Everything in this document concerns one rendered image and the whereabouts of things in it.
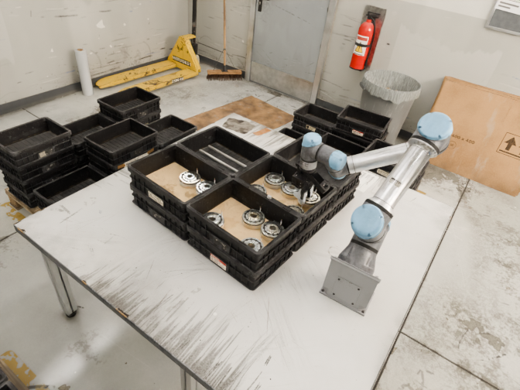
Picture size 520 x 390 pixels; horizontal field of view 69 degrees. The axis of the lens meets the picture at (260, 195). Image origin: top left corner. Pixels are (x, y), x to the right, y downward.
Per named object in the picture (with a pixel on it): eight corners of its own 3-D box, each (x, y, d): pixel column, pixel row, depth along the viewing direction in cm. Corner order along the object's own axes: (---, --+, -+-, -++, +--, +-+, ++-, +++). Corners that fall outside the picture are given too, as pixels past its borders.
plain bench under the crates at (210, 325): (412, 285, 258) (455, 207, 215) (289, 538, 150) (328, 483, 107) (228, 187, 322) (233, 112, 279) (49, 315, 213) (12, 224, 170)
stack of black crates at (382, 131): (379, 164, 350) (395, 119, 321) (365, 180, 327) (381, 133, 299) (338, 147, 367) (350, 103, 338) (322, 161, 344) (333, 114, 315)
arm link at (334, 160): (350, 161, 158) (328, 151, 163) (347, 151, 148) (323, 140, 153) (340, 177, 158) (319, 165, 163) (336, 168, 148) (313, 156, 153)
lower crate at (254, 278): (294, 255, 173) (299, 236, 166) (252, 294, 154) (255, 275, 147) (230, 213, 191) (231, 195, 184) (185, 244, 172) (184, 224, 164)
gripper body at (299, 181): (299, 177, 178) (302, 156, 169) (315, 186, 174) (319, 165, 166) (290, 186, 173) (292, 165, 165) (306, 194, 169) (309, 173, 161)
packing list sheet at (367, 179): (380, 176, 232) (380, 176, 232) (365, 193, 217) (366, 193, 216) (332, 155, 245) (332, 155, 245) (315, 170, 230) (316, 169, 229)
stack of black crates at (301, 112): (338, 148, 364) (347, 116, 343) (323, 161, 344) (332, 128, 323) (302, 133, 380) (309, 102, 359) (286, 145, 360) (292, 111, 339)
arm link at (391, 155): (443, 135, 158) (327, 162, 173) (445, 123, 149) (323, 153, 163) (450, 159, 155) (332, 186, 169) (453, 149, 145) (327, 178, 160)
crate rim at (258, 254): (302, 222, 161) (303, 217, 159) (258, 260, 141) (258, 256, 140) (232, 180, 178) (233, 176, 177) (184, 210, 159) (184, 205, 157)
